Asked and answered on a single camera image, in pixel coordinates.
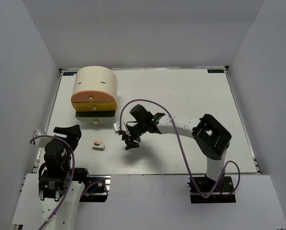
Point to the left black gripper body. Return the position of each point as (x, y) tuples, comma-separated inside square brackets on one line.
[(73, 144)]

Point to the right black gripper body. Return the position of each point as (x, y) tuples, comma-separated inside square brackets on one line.
[(137, 130)]

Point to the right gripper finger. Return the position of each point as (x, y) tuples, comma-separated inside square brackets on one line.
[(130, 144), (126, 138)]

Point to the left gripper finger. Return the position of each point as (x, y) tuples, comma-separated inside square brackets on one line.
[(74, 134), (62, 132)]

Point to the grey-green bottom drawer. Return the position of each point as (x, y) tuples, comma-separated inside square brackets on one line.
[(96, 117)]

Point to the pink white mini stapler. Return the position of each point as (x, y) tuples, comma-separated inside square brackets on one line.
[(98, 145)]

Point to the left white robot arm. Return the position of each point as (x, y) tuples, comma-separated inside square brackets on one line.
[(60, 183)]

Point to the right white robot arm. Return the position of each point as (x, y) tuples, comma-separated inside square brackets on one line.
[(212, 138)]

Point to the cream cylindrical drawer organizer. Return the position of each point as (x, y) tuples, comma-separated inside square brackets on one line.
[(96, 78)]

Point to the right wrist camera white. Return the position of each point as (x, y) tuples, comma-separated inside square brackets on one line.
[(121, 128)]

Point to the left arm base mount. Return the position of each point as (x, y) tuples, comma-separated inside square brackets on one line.
[(96, 188)]

